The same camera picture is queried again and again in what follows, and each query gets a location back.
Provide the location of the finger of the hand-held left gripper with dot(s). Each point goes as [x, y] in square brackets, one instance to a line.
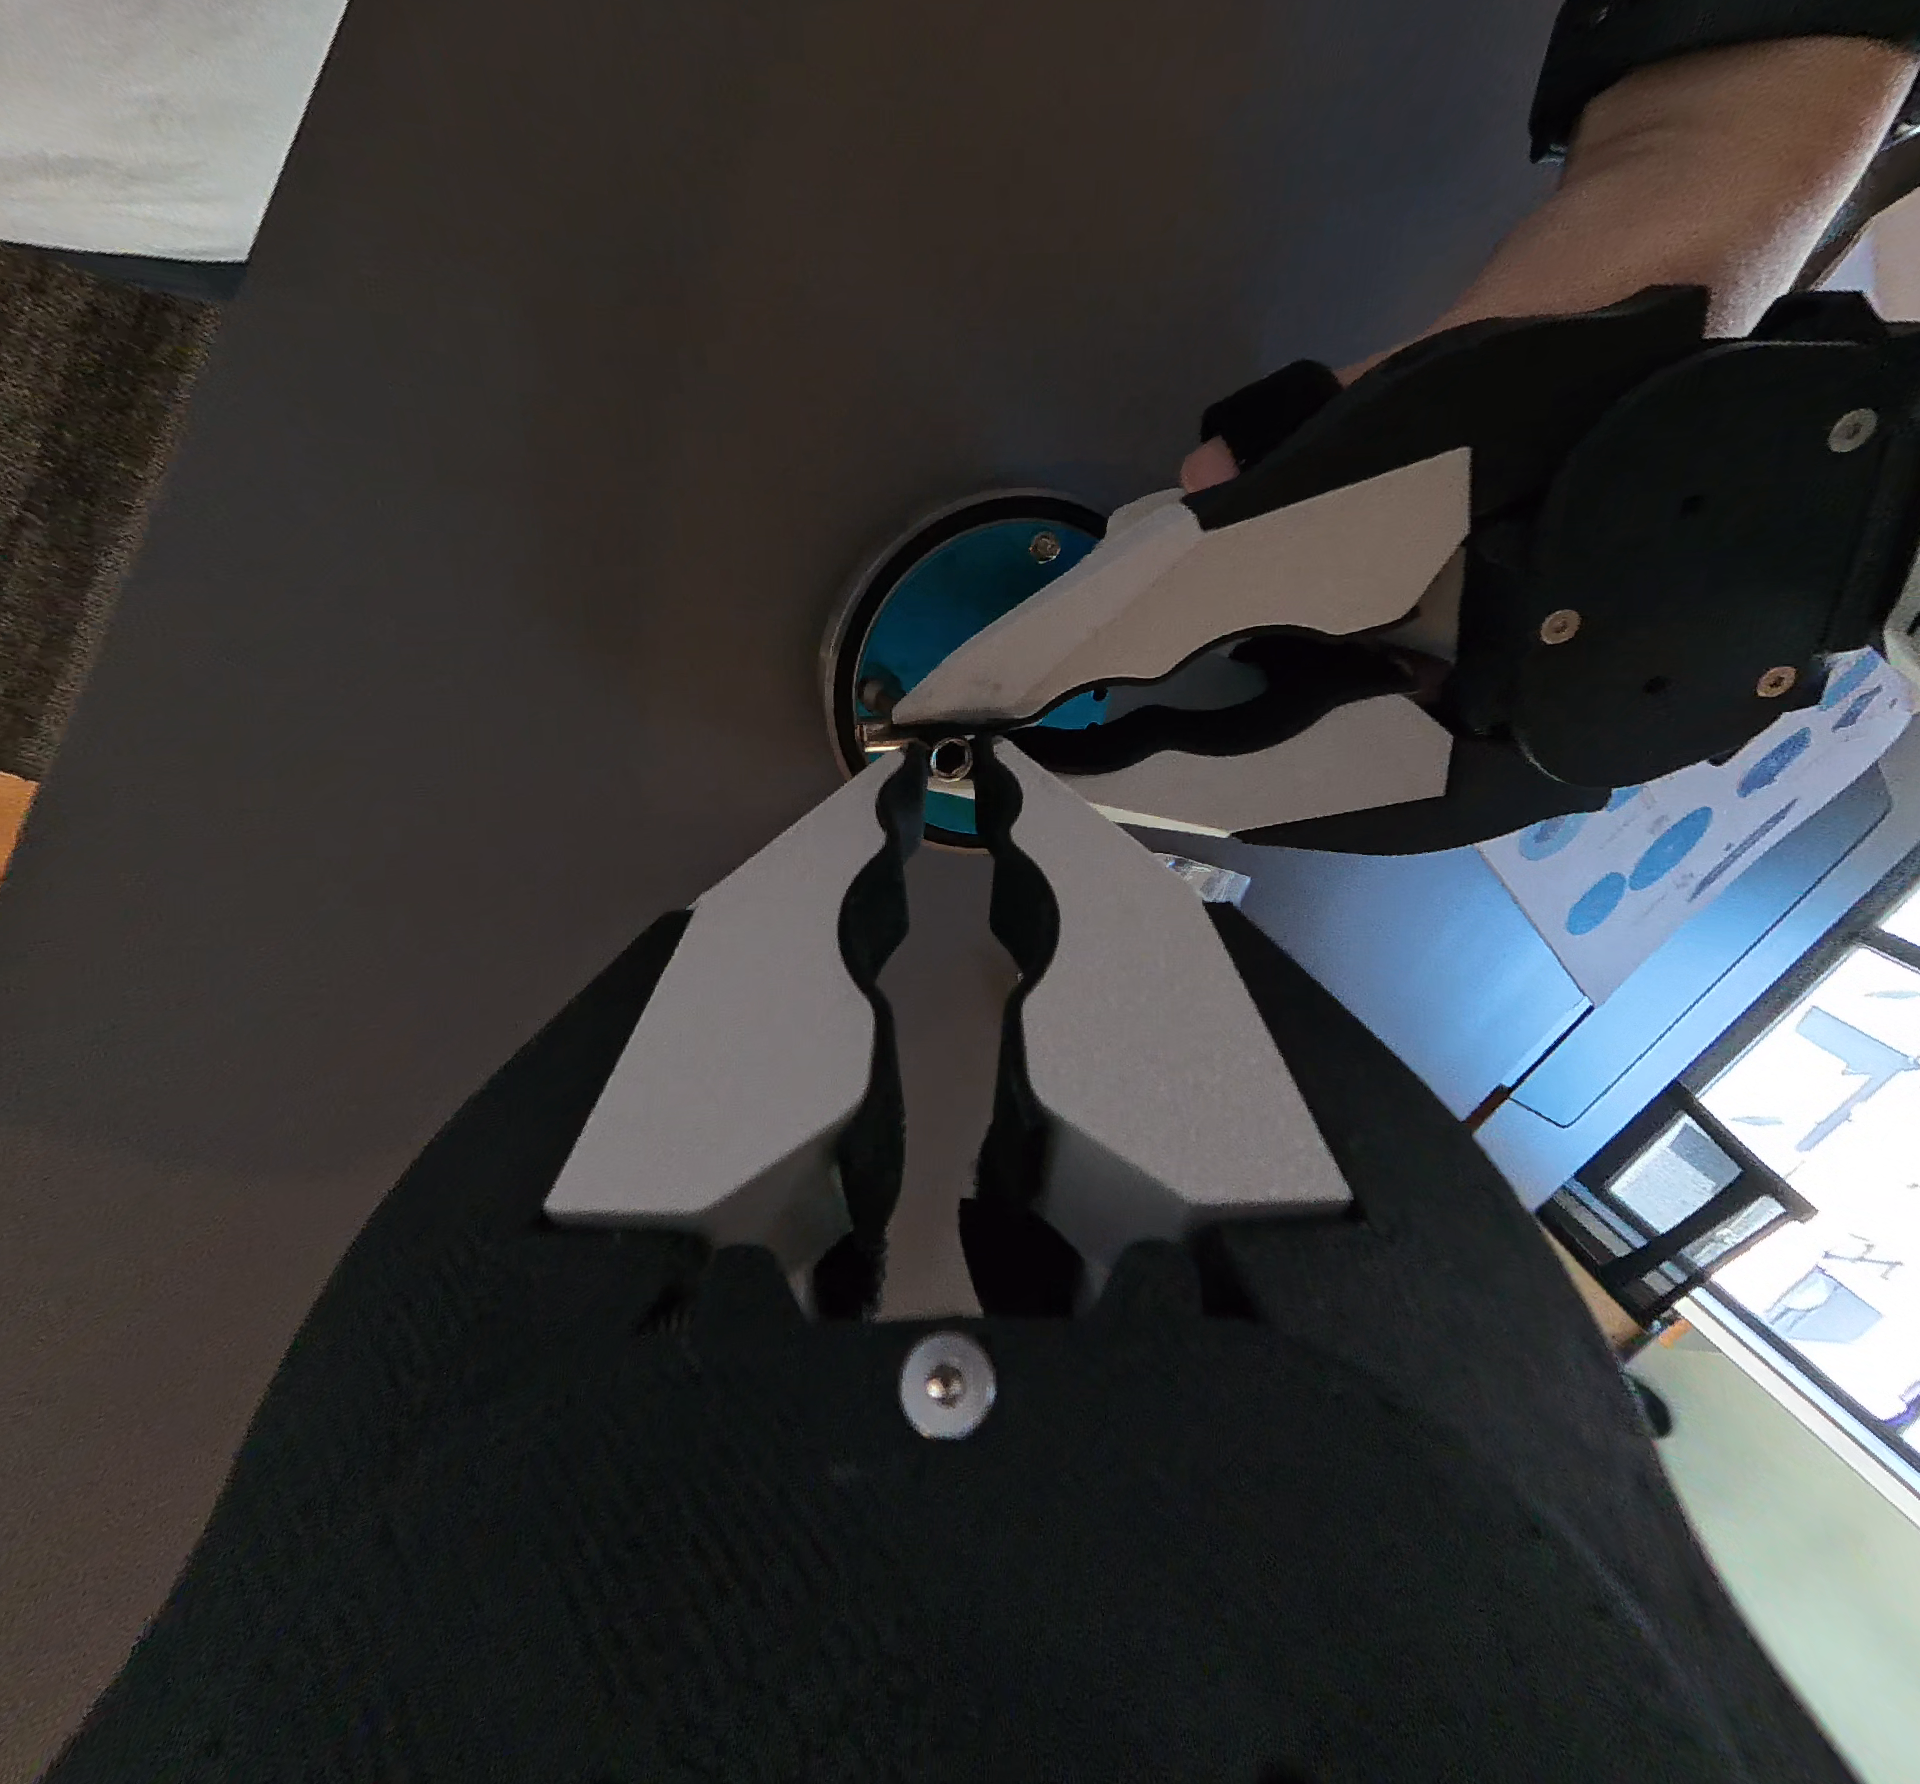
[1290, 553]
[1320, 764]

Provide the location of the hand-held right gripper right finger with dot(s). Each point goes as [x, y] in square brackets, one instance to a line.
[1186, 1062]

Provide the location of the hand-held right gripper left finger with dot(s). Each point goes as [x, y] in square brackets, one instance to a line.
[720, 1062]

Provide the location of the blue disc with black rim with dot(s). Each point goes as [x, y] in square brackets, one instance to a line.
[931, 614]

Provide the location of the metal cross socket wrench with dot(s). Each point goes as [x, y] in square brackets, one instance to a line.
[949, 758]

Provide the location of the person's left hand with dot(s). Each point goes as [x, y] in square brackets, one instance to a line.
[1680, 209]

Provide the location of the instruction sheet with blue drawings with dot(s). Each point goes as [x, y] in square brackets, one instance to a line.
[1695, 839]

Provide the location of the large window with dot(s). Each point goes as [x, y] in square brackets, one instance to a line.
[1816, 1183]

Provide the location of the person's white t-shirt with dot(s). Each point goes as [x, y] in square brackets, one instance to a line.
[151, 43]

